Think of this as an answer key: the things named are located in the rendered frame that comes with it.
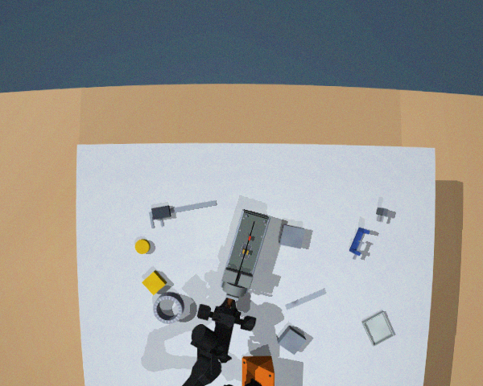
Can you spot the yellow short cylinder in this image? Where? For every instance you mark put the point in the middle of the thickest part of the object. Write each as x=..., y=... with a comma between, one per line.
x=142, y=246

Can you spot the blue c-clamp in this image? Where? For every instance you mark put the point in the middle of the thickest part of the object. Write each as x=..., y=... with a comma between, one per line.
x=357, y=243

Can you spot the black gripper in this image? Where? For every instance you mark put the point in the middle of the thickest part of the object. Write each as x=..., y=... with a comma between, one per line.
x=247, y=323

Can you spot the yellow block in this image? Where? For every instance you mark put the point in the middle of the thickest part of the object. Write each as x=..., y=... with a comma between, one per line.
x=154, y=282

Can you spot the grey hollow cylinder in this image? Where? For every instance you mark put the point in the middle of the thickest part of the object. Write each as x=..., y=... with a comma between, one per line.
x=161, y=316

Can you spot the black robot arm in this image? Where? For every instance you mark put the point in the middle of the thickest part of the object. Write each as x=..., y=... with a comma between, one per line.
x=211, y=348

